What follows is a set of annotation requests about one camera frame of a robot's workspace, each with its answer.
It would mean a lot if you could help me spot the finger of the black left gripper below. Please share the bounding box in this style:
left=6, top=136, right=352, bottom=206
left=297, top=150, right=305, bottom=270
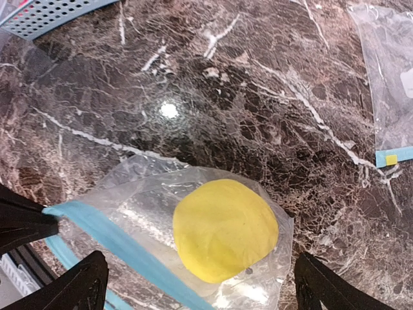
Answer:
left=1, top=185, right=59, bottom=254

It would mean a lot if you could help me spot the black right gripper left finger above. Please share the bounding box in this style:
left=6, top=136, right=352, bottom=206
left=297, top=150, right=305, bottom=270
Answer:
left=5, top=251, right=108, bottom=309

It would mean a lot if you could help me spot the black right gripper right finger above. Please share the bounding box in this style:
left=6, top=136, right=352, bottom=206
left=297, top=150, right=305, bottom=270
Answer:
left=295, top=252, right=393, bottom=310

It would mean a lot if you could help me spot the blue perforated plastic basket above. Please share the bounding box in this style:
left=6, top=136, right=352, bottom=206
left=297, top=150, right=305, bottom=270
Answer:
left=1, top=0, right=116, bottom=41

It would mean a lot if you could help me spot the black front table rail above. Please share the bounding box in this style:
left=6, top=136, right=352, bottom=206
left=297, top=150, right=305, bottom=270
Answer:
left=7, top=243, right=58, bottom=287

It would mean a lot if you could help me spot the grey slotted cable duct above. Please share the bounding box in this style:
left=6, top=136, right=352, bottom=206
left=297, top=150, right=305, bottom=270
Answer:
left=1, top=254, right=40, bottom=297

